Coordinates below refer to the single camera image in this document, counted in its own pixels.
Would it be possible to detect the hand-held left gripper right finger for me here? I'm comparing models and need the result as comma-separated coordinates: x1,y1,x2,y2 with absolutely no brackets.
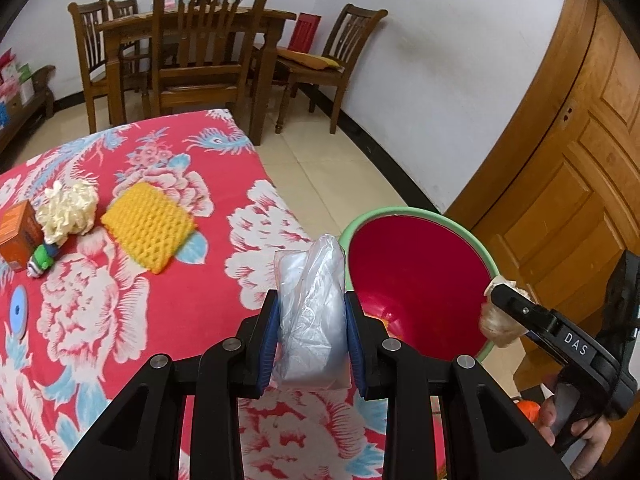
342,292,571,480

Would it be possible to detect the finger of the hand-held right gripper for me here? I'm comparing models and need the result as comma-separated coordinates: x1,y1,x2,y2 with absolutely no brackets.
602,250,640,358
490,284,553,342

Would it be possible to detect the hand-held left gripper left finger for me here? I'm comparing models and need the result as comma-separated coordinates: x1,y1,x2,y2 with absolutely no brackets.
52,290,281,480

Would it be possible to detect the cream foam net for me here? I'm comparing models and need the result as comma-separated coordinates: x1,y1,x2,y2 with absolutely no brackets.
479,276,526,348
34,180,100,246

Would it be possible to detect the clear plastic bag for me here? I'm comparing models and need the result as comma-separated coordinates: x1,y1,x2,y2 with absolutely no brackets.
274,234,351,391

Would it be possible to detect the red bucket with green rim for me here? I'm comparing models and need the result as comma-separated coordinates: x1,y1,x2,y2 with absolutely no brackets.
339,206,503,363

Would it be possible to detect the yellow foam net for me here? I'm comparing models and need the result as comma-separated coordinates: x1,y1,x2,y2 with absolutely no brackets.
101,182,197,275

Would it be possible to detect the green and white toy figure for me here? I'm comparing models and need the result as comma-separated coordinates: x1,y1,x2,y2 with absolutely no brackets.
26,242,63,278

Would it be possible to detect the blue round disc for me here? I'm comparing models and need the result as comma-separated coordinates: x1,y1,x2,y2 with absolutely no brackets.
9,286,28,336

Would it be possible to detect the orange cardboard box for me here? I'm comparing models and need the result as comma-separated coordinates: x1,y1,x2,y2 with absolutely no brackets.
0,200,45,273

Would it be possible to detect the person's right hand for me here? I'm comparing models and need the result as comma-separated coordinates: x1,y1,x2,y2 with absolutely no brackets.
537,394,615,480

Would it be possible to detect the orange plastic object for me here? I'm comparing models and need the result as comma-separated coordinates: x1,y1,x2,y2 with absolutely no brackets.
515,399,543,426

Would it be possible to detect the red floral tablecloth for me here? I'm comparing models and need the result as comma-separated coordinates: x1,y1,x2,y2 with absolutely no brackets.
0,109,446,480

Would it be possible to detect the wooden door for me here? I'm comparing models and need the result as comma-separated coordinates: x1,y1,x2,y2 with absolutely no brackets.
445,0,640,461

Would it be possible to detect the yellow seat cushion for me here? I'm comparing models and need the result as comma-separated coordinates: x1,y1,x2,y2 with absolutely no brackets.
276,49,341,71

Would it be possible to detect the wooden dining chair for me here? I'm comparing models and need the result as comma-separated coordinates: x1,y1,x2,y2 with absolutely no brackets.
272,4,388,135
142,0,286,131
109,0,141,20
68,0,126,133

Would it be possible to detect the red paper bag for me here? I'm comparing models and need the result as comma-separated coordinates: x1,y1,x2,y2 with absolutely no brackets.
290,12,322,53

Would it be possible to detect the wooden dining table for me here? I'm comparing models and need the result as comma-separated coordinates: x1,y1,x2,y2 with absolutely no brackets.
97,6,297,146

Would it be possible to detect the wooden bench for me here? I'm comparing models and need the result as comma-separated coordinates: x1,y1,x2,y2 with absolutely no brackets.
0,65,56,161

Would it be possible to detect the pile of cartons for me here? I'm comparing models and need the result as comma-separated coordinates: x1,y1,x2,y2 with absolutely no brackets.
0,49,36,126

